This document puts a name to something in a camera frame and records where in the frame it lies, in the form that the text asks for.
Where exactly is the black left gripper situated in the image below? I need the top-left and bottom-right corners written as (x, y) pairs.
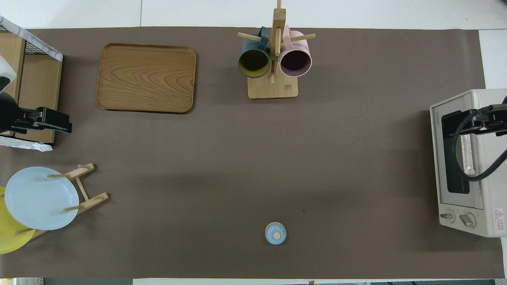
top-left (0, 92), bottom-right (73, 134)

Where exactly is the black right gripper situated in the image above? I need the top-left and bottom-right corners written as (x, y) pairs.
top-left (448, 95), bottom-right (507, 138)

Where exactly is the toaster oven glass door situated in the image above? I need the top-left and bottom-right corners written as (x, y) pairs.
top-left (431, 92), bottom-right (486, 210)

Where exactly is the light blue plate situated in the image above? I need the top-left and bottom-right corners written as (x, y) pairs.
top-left (4, 167), bottom-right (80, 231)

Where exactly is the beige toaster oven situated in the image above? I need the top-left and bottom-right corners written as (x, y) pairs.
top-left (430, 89), bottom-right (507, 238)

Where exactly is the wooden shelf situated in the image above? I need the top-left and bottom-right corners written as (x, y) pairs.
top-left (0, 32), bottom-right (63, 145)

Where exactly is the wooden shelf box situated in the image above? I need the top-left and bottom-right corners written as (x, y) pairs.
top-left (0, 16), bottom-right (64, 153)

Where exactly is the wooden plate rack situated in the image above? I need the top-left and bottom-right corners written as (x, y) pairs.
top-left (16, 163), bottom-right (109, 240)

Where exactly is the wooden serving tray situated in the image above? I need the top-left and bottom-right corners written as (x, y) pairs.
top-left (96, 43), bottom-right (197, 114)

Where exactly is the yellow plate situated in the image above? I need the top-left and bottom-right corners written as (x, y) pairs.
top-left (0, 186), bottom-right (36, 255)

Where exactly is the brown table mat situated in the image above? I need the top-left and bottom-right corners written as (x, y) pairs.
top-left (0, 27), bottom-right (505, 279)

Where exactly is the pink mug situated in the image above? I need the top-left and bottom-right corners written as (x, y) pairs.
top-left (280, 25), bottom-right (313, 78)

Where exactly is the dark blue mug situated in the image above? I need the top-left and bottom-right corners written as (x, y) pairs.
top-left (238, 27), bottom-right (271, 79)

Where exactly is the wooden mug tree stand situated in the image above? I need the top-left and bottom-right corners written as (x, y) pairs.
top-left (238, 0), bottom-right (316, 99)

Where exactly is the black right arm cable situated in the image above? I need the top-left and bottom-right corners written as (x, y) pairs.
top-left (452, 105), bottom-right (507, 182)

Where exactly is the black wire basket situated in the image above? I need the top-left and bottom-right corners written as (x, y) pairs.
top-left (0, 24), bottom-right (53, 57)

